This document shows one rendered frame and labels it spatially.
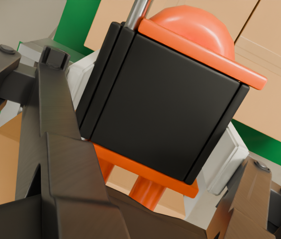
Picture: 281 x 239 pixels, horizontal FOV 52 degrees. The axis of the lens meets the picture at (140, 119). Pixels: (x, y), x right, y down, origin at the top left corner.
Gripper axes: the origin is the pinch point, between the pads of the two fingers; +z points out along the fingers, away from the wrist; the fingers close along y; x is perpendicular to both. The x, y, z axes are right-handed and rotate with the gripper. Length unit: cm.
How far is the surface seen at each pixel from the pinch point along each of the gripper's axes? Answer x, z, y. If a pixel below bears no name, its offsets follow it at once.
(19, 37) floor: -35, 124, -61
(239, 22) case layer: 13, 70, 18
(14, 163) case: -30.7, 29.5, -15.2
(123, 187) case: -25.9, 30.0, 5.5
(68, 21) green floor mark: -17, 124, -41
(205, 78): 3.4, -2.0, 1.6
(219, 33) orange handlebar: 5.7, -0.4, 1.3
